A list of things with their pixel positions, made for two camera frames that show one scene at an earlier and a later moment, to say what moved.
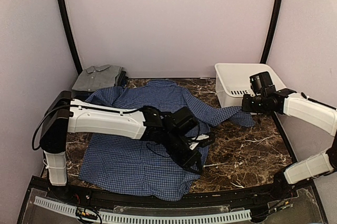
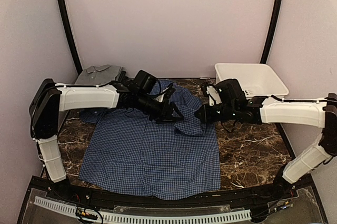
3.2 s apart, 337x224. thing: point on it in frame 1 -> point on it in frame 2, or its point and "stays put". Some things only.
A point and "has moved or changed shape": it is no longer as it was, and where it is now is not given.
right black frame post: [269, 41] stays put
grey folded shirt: [96, 77] stays put
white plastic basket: [233, 81] stays put
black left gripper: [195, 156] -> [166, 114]
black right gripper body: [256, 106] -> [228, 112]
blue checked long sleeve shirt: [137, 168] has moved or changed shape
